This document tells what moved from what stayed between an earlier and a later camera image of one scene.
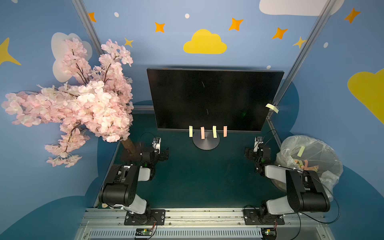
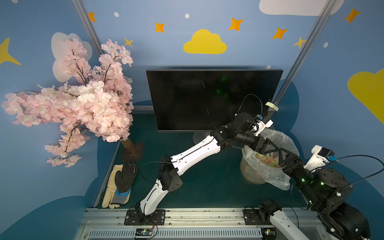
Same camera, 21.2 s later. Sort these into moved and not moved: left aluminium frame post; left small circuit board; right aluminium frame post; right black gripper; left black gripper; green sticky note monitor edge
Moved: right black gripper; left black gripper
Not moved: right aluminium frame post; left aluminium frame post; green sticky note monitor edge; left small circuit board
